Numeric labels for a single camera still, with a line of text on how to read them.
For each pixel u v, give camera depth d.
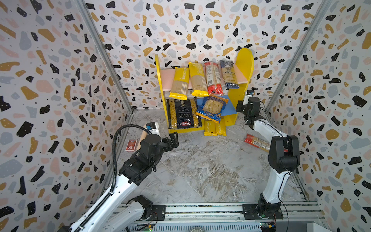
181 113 0.92
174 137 0.63
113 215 0.53
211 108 1.00
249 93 0.83
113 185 0.43
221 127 1.08
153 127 0.61
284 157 0.53
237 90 0.90
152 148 0.49
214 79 0.77
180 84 0.75
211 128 1.06
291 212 0.76
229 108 1.06
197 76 0.80
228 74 0.81
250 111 0.76
